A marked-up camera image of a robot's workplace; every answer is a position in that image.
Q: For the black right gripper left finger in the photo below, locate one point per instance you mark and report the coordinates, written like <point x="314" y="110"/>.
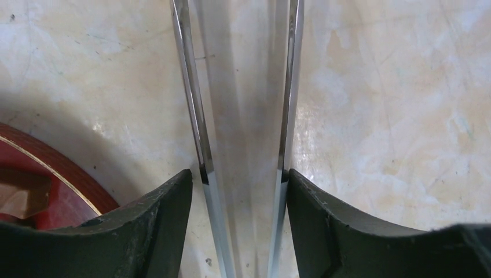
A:
<point x="144" y="238"/>

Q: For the silver metal tongs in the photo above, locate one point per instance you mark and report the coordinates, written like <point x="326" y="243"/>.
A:
<point x="240" y="63"/>

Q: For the red round tray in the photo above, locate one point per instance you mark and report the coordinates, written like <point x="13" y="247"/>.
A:
<point x="74" y="196"/>

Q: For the brown block chocolate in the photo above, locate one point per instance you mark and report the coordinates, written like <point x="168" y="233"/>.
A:
<point x="23" y="194"/>

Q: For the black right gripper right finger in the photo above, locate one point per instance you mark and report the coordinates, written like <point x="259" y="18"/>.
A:
<point x="334" y="239"/>

